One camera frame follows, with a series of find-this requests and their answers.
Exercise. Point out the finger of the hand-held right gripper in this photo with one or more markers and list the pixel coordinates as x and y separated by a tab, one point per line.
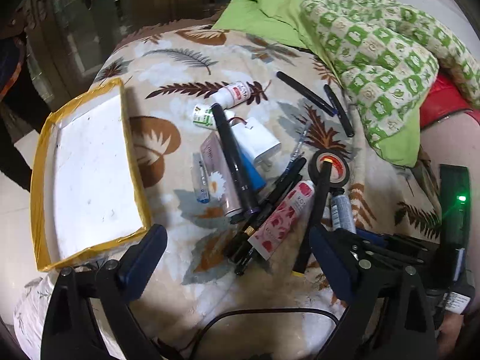
375	237
393	257

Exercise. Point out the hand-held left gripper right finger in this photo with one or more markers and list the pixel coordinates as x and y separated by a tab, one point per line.
328	255

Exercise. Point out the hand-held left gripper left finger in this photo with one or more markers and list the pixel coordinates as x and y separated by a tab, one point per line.
146	251

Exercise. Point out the small silver tube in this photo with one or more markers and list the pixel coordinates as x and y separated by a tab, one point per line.
342	212

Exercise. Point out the black marker yellow tip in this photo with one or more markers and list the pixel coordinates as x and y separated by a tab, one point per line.
319	202

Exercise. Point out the pink floral tube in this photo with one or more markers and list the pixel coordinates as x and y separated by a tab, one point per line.
285	217

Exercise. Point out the black tape roll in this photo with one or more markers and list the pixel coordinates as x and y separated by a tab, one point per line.
343	178

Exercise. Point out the thin black pencil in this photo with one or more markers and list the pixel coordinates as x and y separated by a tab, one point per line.
285	189
294	167

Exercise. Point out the black lipstick gold band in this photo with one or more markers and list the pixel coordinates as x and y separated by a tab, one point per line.
240	243

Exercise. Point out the white tray yellow taped rim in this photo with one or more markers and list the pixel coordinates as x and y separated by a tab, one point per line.
93	165

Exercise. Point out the large silver tube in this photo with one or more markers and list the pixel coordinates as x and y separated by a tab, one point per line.
219	172

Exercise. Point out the blue battery pack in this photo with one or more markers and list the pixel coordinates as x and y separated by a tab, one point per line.
252	174

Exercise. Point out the thin pen refill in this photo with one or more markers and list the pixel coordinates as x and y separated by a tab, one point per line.
299	146

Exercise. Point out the dark blue pen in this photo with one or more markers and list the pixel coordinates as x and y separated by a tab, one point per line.
343	118

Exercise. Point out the long black mascara tube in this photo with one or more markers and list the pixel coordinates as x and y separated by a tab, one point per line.
232	157

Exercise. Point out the white charger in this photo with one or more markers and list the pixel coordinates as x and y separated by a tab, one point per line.
255	138

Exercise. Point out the small white green bottle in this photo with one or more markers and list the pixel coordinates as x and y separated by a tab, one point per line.
202	116

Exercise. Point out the thick black pen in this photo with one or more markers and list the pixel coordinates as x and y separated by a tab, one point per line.
300	88

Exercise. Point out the white bottle red label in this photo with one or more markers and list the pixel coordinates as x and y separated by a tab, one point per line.
234	93

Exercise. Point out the pale pink cloth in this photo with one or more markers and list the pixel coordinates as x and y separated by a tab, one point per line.
450	146

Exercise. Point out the white crumpled sheet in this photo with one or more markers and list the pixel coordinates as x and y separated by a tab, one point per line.
33	300

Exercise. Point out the red cloth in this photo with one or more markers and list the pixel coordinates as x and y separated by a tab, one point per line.
442	97

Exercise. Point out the green patterned quilt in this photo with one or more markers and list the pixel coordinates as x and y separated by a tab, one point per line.
382	56

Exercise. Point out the plain green cloth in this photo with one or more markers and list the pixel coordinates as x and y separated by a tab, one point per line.
270	15

